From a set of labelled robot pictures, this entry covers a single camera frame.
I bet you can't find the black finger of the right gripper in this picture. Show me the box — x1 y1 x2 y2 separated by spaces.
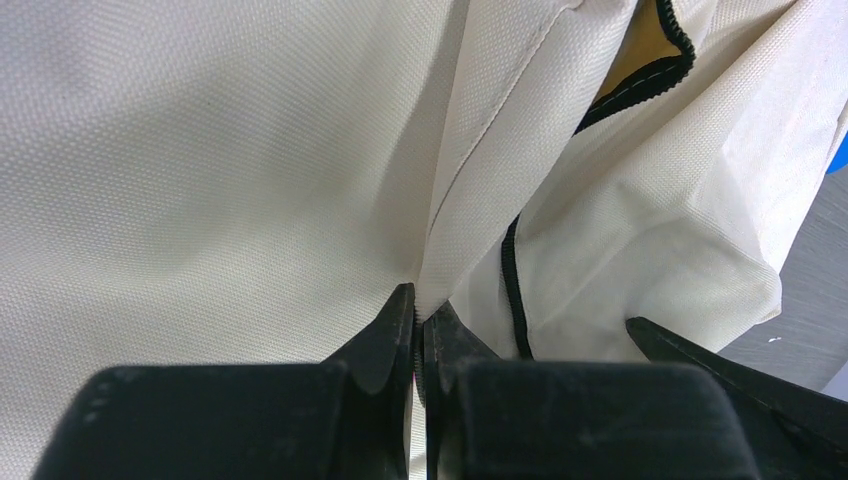
625 317 847 480

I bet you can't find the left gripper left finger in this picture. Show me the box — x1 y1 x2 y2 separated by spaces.
34 284 415 479

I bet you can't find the blue small eraser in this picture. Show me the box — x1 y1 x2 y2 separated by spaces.
826 135 848 175

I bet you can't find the beige canvas backpack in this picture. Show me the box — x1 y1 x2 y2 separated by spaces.
1 1 847 479

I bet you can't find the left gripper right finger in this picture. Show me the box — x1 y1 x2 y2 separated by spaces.
422 304 760 479

